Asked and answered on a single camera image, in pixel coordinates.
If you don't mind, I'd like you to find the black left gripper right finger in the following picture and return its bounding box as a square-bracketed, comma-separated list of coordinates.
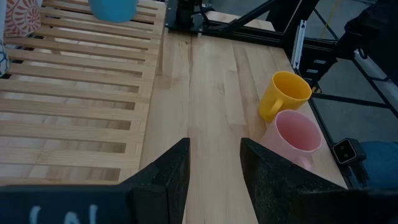
[239, 138, 398, 224]

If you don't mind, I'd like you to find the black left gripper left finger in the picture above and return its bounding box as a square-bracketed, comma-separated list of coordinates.
[0, 138, 191, 224]

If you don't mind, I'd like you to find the pink faceted mug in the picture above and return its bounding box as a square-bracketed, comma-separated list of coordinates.
[259, 109, 323, 171]

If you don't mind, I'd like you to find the yellow-orange faceted mug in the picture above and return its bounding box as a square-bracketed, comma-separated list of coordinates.
[258, 70, 313, 123]

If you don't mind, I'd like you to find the blue faceted mug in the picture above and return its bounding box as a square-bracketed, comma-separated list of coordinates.
[88, 0, 139, 24]

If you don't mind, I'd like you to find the white mug blue pattern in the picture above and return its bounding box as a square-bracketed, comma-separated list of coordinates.
[0, 39, 11, 78]

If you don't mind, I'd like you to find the red-patterned mug yellow rim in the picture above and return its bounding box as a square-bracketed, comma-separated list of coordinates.
[3, 0, 43, 39]

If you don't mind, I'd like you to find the person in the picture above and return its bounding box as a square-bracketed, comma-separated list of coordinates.
[335, 0, 398, 191]

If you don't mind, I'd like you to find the wooden slatted rack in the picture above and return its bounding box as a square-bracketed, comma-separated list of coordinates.
[0, 0, 167, 187]

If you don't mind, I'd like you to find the small black table-level camera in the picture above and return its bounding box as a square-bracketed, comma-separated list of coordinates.
[331, 138, 368, 166]

